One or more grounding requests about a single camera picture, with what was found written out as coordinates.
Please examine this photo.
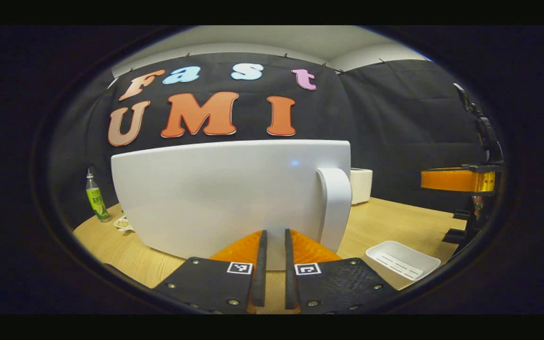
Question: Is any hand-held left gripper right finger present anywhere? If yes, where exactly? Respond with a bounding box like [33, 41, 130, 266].
[285, 229, 398, 315]

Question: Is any white toaster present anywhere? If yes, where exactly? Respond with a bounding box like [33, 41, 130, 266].
[350, 168, 374, 205]

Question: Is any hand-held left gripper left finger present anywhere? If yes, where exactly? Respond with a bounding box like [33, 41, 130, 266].
[153, 230, 268, 315]

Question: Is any white rectangular tray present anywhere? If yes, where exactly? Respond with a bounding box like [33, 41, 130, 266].
[365, 240, 442, 290]

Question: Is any green label drink bottle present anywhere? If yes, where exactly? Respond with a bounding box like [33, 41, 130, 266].
[85, 169, 110, 222]

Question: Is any black backdrop cloth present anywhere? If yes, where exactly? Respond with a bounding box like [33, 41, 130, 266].
[50, 52, 490, 227]

